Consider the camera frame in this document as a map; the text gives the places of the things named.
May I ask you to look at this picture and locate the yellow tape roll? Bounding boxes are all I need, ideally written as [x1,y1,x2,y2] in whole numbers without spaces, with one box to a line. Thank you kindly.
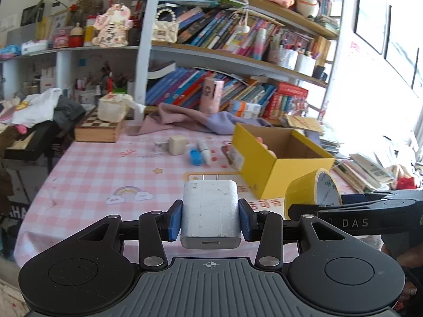
[284,168,343,220]

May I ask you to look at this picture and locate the white USB charger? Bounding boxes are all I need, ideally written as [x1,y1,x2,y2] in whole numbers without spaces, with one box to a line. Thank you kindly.
[180,180,241,250]

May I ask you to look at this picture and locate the blue small cap object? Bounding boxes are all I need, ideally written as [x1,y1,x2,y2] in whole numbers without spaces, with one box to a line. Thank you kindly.
[189,148,203,166]

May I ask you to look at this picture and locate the cream wooden cube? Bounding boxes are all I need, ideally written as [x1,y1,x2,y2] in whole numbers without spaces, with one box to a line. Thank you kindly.
[168,135,187,156]

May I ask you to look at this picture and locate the white tube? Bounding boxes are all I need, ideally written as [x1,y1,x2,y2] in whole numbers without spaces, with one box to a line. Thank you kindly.
[197,140,212,165]

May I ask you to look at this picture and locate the pink plush toy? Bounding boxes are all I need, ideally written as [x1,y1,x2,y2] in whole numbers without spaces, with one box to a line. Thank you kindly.
[256,137,277,158]

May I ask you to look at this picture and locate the person's hand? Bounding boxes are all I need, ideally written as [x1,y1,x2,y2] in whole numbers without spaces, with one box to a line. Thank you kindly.
[381,234,422,309]

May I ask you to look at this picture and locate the yellow cardboard box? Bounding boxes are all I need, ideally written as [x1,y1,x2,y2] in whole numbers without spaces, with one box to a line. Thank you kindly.
[228,123,335,200]

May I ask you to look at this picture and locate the brown paper envelope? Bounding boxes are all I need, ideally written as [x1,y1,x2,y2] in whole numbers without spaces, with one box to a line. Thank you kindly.
[286,115,323,134]

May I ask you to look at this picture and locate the pink purple cloth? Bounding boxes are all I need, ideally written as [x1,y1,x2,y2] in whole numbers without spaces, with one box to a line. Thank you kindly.
[126,103,272,136]

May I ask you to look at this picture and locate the pink checkered tablecloth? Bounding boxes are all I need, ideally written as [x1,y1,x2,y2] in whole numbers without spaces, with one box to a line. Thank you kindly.
[13,119,358,268]

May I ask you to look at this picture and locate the white orange medicine boxes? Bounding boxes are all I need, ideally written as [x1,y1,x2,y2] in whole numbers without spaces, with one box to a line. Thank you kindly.
[227,100,262,119]

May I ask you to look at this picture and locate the red boxed book set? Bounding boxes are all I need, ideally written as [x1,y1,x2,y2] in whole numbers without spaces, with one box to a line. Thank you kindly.
[263,82,308,120]

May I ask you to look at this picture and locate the wooden chess box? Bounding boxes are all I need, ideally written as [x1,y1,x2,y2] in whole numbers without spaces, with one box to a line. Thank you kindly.
[75,109,123,143]

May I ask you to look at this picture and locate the cream tissue pack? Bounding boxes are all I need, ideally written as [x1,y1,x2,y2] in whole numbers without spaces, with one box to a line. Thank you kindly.
[98,92,146,122]

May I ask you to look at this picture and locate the pink cylindrical device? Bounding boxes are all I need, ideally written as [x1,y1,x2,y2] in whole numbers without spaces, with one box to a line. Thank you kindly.
[199,77,224,114]

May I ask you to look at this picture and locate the pile of clothes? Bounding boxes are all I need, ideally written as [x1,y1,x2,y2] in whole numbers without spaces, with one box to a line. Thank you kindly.
[1,87,86,133]

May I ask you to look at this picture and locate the white wooden bookshelf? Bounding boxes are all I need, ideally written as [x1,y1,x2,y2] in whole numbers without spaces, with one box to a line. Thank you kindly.
[1,0,338,111]

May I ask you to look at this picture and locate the cream quilted handbag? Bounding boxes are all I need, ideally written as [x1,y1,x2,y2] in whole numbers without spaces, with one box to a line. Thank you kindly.
[152,8,179,44]

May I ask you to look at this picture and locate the pink lucky cat figure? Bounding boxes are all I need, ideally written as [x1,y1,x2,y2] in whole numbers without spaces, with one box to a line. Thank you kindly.
[93,4,133,48]

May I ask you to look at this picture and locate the panda plush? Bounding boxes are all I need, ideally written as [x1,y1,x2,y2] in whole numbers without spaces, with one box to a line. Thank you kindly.
[296,0,320,19]

